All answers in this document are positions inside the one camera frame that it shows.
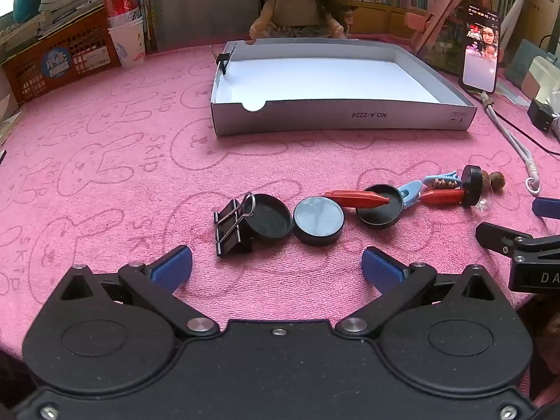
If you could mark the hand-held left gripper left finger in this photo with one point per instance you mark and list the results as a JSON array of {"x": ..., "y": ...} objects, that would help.
[{"x": 171, "y": 269}]

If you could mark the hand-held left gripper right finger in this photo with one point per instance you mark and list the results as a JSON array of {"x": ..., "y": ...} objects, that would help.
[{"x": 383, "y": 269}]

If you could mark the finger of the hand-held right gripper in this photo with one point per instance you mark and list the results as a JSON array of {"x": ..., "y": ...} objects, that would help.
[
  {"x": 547, "y": 209},
  {"x": 498, "y": 236}
]

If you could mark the black round lid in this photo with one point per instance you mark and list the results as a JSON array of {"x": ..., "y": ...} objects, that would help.
[
  {"x": 269, "y": 216},
  {"x": 385, "y": 214}
]

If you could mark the black round tin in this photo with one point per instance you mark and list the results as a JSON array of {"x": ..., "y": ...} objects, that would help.
[
  {"x": 471, "y": 183},
  {"x": 318, "y": 221}
]

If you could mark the toothed light blue plastic clip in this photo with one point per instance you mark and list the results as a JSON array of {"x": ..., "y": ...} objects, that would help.
[{"x": 442, "y": 181}]

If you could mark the white cardboard tray box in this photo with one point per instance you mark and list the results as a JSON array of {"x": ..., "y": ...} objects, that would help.
[{"x": 323, "y": 83}]

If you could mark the clear plastic lid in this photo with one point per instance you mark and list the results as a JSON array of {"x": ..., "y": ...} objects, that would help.
[{"x": 488, "y": 202}]

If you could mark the black charger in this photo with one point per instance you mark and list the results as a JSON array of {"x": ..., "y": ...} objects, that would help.
[{"x": 541, "y": 113}]

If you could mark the clear plastic strip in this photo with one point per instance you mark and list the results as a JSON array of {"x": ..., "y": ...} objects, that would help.
[{"x": 514, "y": 94}]

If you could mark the pink printed towel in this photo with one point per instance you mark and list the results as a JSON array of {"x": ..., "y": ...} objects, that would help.
[{"x": 109, "y": 162}]

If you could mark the white translucent box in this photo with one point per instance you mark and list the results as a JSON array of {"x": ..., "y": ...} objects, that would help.
[{"x": 544, "y": 78}]

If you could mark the teal notebook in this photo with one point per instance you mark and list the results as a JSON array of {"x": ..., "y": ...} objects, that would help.
[{"x": 523, "y": 63}]

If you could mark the black smartphone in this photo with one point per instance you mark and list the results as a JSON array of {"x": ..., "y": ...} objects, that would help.
[{"x": 480, "y": 48}]

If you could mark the white desk lamp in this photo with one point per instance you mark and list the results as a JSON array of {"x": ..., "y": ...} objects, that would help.
[{"x": 520, "y": 0}]

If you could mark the small black binder clip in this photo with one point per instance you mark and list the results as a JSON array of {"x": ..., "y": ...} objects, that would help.
[{"x": 223, "y": 62}]

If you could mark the pink house-shaped stand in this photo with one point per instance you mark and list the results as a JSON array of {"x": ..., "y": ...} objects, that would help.
[{"x": 442, "y": 17}]

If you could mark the white paper cup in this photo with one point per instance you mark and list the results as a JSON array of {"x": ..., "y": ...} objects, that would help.
[{"x": 127, "y": 43}]

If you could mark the orange plastic basket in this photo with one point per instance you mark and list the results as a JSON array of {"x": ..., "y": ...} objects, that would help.
[{"x": 74, "y": 48}]

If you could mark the yellow wooden shelf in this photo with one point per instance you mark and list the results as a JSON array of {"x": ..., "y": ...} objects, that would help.
[{"x": 385, "y": 19}]

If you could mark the grey metal bin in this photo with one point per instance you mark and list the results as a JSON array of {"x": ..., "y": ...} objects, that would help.
[{"x": 201, "y": 4}]

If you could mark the red soda can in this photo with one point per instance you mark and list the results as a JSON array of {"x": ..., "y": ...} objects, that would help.
[{"x": 122, "y": 4}]

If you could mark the long-haired doll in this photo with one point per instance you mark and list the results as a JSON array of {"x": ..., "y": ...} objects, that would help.
[{"x": 297, "y": 4}]

